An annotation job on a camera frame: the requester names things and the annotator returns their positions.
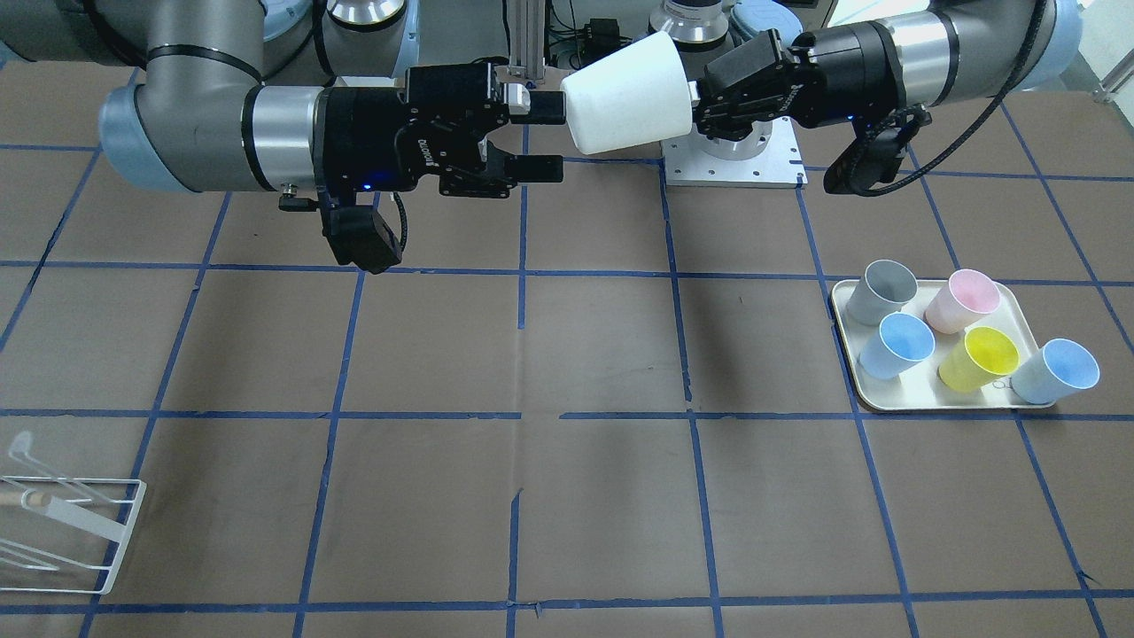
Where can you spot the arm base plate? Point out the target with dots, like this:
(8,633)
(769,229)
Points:
(768,158)

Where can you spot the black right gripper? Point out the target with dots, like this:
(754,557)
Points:
(365,135)

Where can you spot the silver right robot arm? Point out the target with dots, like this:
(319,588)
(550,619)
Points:
(279,96)

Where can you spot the yellow plastic cup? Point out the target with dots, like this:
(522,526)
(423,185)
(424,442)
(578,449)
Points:
(983,355)

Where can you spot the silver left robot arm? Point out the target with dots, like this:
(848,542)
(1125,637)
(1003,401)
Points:
(956,51)

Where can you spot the white plastic cup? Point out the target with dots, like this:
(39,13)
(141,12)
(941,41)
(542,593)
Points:
(635,96)

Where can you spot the grey plastic cup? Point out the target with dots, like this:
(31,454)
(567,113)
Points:
(884,289)

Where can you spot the light blue plastic cup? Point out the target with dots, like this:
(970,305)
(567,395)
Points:
(1060,368)

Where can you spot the white wire cup rack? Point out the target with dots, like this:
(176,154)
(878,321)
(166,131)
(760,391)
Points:
(62,534)

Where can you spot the white plastic tray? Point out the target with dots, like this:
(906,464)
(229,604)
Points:
(920,388)

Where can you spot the pink plastic cup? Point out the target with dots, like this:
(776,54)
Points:
(966,298)

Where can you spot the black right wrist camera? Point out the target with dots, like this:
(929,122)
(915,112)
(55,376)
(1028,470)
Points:
(357,235)

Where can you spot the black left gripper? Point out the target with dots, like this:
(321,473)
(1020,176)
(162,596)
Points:
(842,59)

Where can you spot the aluminium frame post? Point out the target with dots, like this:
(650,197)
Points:
(526,39)

